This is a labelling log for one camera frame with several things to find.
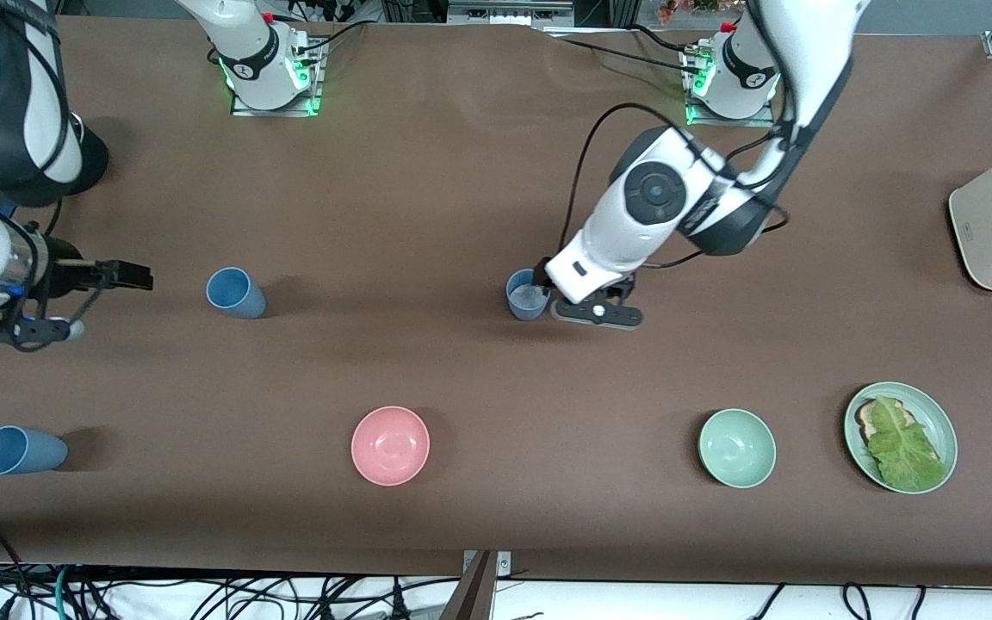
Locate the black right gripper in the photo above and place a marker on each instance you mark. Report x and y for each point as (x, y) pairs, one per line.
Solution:
(59, 268)

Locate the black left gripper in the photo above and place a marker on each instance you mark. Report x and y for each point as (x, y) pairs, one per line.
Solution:
(541, 269)

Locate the blue plastic cup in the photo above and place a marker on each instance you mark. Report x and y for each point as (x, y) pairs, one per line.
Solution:
(517, 312)
(242, 297)
(27, 452)

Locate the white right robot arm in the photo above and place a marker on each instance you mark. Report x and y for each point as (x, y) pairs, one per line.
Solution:
(22, 129)

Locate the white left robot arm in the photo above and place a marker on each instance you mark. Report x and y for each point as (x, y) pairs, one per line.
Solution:
(660, 194)

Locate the white crumpled tissue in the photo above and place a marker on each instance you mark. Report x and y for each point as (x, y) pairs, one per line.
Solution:
(529, 299)

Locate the pink bowl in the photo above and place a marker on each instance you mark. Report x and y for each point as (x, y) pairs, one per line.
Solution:
(390, 445)

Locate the pale green bowl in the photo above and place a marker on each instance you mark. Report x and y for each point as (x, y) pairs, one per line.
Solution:
(737, 448)

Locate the toast slice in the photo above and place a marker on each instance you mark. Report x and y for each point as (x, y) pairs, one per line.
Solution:
(868, 419)

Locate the green lettuce leaf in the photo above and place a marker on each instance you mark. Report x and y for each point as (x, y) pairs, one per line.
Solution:
(905, 448)

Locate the pale green plate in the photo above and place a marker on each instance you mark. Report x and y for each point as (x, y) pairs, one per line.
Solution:
(935, 413)

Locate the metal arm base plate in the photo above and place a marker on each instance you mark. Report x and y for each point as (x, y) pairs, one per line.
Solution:
(763, 116)
(311, 86)

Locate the metal frame fixture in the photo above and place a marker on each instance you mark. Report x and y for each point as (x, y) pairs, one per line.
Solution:
(505, 10)

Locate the small metal table bracket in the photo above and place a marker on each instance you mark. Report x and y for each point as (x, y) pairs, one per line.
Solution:
(505, 564)

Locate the dark camera stand leg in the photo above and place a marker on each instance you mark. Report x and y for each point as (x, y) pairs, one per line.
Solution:
(472, 594)

